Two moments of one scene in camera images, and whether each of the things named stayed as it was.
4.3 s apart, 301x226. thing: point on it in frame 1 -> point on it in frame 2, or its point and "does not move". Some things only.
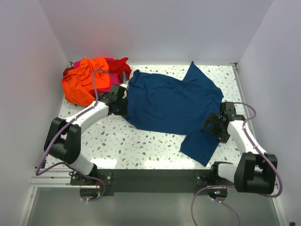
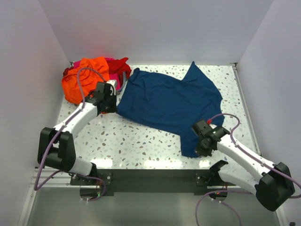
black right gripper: [213, 123] -> [201, 149]
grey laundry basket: [124, 77] does not move
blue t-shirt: [168, 105] does not move
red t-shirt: [117, 66] does not move
